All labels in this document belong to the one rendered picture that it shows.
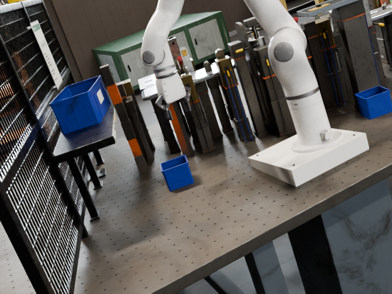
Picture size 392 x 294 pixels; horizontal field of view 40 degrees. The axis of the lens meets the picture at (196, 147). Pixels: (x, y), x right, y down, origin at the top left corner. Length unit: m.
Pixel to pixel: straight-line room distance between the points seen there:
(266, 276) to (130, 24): 7.81
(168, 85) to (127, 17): 7.26
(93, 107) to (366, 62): 1.10
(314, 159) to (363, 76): 0.59
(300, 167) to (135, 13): 7.67
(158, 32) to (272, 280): 0.92
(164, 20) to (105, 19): 7.24
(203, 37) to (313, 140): 6.07
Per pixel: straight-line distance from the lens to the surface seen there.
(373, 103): 2.24
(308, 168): 1.85
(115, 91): 2.31
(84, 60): 9.00
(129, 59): 7.55
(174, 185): 2.11
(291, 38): 1.82
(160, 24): 1.94
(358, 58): 2.31
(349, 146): 1.93
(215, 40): 8.00
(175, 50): 2.31
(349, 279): 2.08
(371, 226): 2.06
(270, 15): 1.91
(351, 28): 2.28
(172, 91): 2.04
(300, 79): 1.89
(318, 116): 1.93
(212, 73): 2.42
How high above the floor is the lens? 1.49
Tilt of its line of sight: 18 degrees down
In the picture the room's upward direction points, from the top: 19 degrees counter-clockwise
